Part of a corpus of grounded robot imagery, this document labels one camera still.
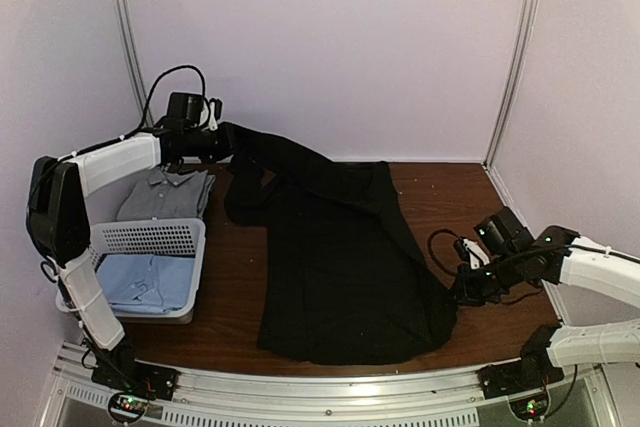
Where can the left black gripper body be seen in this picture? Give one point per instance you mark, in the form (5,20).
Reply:
(222,147)

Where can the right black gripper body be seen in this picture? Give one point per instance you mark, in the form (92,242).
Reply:
(486,289)

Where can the black long sleeve shirt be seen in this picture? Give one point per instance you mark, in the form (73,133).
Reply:
(347,283)

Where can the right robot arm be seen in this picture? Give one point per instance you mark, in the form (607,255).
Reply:
(507,254)

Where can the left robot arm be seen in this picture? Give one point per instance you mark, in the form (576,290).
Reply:
(57,222)

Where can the grey cloth behind basket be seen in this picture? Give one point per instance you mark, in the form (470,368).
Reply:
(164,195)

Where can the white plastic mesh basket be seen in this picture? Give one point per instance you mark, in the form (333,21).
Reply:
(165,237)

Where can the right circuit board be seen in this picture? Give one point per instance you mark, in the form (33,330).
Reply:
(529,408)

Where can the circuit board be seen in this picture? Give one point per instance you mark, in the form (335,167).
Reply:
(529,408)
(126,408)

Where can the folded light blue shirt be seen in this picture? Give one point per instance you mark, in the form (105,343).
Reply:
(145,283)

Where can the left circuit board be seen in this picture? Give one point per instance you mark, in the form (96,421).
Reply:
(126,408)

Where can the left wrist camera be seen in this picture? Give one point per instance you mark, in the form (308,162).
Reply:
(211,114)

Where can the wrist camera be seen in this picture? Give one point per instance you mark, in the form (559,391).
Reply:
(211,114)
(471,253)

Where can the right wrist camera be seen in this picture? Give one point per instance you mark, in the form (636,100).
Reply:
(471,253)

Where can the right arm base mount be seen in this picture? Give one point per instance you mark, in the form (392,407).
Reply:
(530,373)

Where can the front aluminium rail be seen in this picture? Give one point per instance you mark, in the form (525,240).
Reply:
(450,397)

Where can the left aluminium corner post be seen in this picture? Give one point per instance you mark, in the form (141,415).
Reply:
(132,63)

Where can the aluminium corner post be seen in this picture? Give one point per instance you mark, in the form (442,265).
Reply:
(524,31)
(132,63)

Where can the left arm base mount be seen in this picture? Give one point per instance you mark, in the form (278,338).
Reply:
(147,381)

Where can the right aluminium corner post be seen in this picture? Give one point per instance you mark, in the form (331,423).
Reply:
(524,31)

